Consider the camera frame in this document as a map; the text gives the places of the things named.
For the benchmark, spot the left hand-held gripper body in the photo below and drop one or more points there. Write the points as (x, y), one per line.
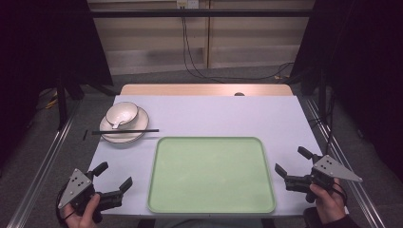
(83, 189)

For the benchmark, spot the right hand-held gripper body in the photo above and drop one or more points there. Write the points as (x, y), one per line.
(326, 172)

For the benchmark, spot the person's left hand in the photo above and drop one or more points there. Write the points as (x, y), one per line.
(83, 218)

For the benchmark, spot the person's right hand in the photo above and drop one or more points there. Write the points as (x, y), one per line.
(331, 204)

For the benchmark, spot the short black strip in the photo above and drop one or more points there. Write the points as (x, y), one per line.
(85, 135)

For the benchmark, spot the white spoon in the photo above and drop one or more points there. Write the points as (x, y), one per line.
(115, 124)

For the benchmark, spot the black chopsticks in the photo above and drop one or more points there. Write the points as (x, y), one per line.
(133, 131)

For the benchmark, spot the white plate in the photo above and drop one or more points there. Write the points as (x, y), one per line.
(139, 122)

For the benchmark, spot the white bowl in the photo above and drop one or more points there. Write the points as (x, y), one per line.
(125, 112)

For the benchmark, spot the light green tray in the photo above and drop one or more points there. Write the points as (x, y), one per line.
(210, 175)

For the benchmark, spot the light purple table mat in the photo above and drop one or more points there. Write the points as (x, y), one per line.
(221, 115)

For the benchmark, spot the person's clothing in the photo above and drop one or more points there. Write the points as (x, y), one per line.
(206, 223)

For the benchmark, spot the black curtain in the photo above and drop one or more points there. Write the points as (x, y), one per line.
(41, 47)
(364, 63)

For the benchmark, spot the black horizontal bar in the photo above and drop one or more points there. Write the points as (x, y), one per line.
(202, 13)

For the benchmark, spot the metal floor rail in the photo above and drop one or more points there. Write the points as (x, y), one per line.
(345, 158)
(44, 164)

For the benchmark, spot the black stand post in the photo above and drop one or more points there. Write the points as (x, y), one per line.
(322, 95)
(62, 104)

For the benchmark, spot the white wall socket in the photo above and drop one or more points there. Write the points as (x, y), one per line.
(187, 3)

